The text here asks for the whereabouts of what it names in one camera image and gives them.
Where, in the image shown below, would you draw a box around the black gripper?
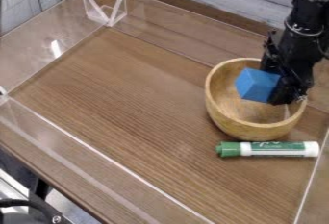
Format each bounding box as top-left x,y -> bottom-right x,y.
259,23 -> 329,105

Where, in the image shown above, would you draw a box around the blue foam block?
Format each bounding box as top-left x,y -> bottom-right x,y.
235,68 -> 279,103

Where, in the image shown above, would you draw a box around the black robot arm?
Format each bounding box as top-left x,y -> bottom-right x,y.
260,0 -> 329,105

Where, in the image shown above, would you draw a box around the brown wooden bowl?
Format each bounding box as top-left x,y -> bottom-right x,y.
204,58 -> 307,141

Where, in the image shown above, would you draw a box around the green Expo marker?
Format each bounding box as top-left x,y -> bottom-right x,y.
215,141 -> 319,158

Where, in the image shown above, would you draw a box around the clear acrylic tray wall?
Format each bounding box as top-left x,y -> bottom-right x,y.
0,0 -> 329,224

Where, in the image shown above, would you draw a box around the black metal bracket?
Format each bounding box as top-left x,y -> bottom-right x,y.
41,202 -> 73,224

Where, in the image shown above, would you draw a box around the black cable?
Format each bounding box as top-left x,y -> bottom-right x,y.
0,198 -> 46,224

